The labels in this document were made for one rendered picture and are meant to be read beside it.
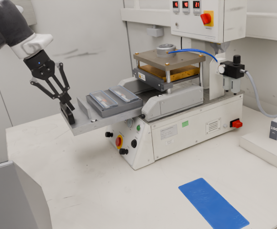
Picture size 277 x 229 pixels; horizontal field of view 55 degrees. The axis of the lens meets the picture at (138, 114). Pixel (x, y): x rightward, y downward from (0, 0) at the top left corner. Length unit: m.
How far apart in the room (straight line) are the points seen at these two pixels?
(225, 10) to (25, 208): 0.87
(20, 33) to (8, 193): 0.51
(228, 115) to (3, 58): 1.81
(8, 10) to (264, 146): 0.96
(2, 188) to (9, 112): 1.99
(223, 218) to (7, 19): 0.84
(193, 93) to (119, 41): 1.65
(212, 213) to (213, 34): 0.63
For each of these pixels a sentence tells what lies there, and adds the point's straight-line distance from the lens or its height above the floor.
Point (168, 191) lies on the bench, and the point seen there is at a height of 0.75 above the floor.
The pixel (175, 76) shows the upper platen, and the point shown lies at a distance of 1.04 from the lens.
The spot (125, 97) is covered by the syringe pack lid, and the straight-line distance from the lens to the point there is 1.01.
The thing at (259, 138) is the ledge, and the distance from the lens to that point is 1.14.
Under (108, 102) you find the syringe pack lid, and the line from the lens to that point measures 0.99.
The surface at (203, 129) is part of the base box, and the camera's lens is 1.12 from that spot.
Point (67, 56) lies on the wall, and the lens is 2.46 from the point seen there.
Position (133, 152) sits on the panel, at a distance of 1.03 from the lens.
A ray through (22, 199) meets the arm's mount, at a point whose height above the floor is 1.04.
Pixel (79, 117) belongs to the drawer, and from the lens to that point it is 0.99.
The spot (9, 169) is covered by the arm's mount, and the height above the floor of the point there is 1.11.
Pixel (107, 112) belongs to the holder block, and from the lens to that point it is 0.95.
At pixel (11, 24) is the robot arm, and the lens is 0.89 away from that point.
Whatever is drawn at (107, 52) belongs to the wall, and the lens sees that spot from 2.56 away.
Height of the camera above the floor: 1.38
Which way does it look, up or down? 26 degrees down
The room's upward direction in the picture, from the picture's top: 7 degrees counter-clockwise
